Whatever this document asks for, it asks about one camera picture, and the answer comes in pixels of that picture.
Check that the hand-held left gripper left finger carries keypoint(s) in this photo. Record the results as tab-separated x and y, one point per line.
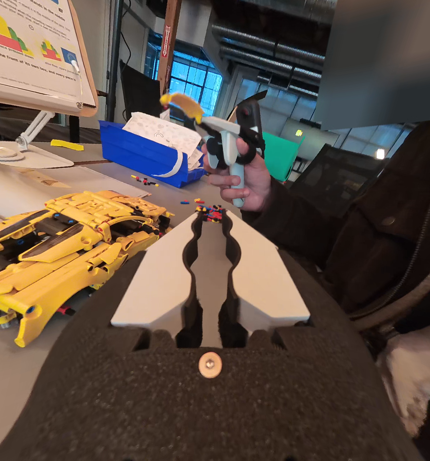
157	288

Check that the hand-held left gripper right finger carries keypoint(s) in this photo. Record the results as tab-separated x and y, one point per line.
269	288

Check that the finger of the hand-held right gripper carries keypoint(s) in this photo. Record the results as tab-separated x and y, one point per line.
222	125

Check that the yellow curved panel piece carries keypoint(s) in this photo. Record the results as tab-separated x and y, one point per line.
186	104

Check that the pile of coloured brick pins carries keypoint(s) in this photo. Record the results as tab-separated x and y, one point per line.
209	214

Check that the person's right forearm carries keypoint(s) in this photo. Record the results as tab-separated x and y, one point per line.
301	230

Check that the grey desk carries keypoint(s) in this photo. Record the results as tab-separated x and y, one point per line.
6	378

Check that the person's right hand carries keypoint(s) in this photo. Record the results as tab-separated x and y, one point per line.
258	187

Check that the gridded window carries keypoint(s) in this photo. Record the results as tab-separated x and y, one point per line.
193	79

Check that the white patterned paper bag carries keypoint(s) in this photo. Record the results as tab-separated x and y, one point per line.
153	129

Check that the black monitor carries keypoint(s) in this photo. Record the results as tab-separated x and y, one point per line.
139	93

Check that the blue plastic bin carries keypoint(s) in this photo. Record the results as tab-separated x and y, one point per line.
135	151

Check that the small cluster of brick pins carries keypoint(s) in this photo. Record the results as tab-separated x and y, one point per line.
144	180

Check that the yellow toy brick car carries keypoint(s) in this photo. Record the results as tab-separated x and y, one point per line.
92	205

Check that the open instruction booklet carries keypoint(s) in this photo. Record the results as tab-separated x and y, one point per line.
92	183

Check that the dark fleece-lined jacket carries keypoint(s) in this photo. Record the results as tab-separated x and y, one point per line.
380	234

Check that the black metal pole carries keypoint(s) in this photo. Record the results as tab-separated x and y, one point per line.
114	54

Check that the yellow tape strip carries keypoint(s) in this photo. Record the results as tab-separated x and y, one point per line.
67	144

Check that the printed instruction sheet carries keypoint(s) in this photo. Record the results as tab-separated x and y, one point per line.
27	72

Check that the wooden post with red label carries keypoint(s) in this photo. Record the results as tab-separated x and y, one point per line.
168	43

